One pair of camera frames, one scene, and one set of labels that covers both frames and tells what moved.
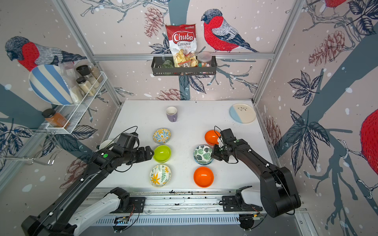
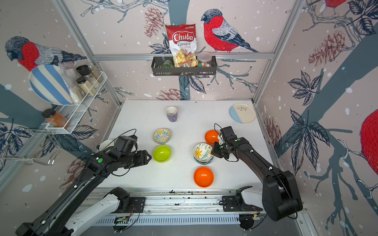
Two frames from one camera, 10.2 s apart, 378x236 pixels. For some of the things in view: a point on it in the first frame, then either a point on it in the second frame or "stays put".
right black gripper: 214,154 stays put
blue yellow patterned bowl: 161,135 stays put
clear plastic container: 204,59 stays put
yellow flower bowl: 160,175 → 202,152
